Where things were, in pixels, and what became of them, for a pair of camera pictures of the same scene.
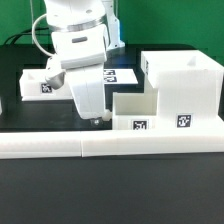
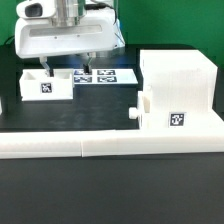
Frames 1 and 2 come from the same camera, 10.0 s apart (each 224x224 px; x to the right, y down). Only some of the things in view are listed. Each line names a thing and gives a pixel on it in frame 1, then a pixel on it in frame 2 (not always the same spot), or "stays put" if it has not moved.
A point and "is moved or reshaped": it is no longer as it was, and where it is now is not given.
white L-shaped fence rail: x=18 y=145 stays put
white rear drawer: x=34 y=87 stays put
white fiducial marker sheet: x=119 y=76 stays put
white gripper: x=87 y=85 -> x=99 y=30
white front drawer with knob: x=135 y=110 is moved or reshaped
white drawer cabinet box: x=189 y=89 is moved or reshaped
